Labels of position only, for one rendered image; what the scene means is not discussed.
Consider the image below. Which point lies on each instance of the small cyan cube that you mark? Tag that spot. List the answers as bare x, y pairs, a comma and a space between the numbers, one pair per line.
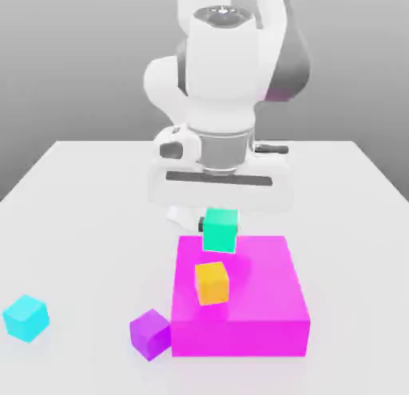
26, 318

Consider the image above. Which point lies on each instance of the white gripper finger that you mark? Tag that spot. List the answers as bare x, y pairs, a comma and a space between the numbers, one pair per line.
201, 224

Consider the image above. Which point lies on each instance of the small green cube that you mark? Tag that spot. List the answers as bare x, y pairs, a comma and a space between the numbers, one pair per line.
219, 232

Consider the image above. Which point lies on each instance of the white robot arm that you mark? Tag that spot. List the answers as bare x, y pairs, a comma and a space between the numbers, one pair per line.
220, 65

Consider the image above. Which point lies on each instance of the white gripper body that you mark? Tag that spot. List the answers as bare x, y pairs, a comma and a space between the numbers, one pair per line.
179, 195

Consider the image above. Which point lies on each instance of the large magenta box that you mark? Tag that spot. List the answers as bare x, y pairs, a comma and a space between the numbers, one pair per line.
262, 305

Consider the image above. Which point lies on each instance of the small orange cube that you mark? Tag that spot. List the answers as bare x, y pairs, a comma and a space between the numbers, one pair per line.
211, 284

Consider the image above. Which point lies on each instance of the small purple cube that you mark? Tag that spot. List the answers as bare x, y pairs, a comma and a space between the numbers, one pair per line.
149, 334

